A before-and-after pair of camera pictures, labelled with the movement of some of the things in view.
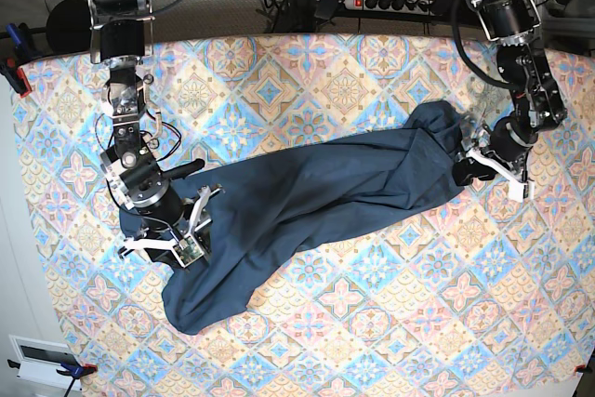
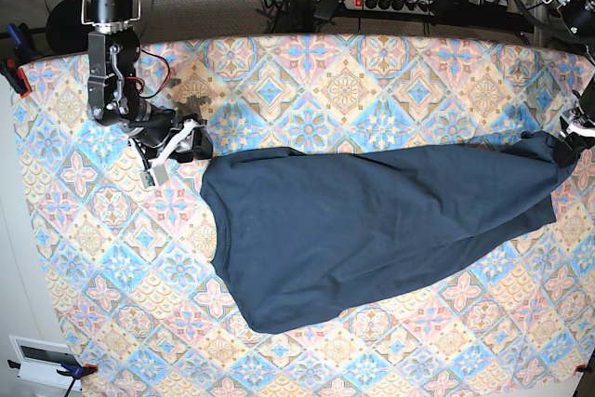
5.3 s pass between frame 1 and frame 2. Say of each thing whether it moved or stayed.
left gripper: moved
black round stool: stayed
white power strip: stayed
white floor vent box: stayed
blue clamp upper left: stayed
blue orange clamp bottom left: stayed
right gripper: moved
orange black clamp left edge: stayed
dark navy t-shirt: moved
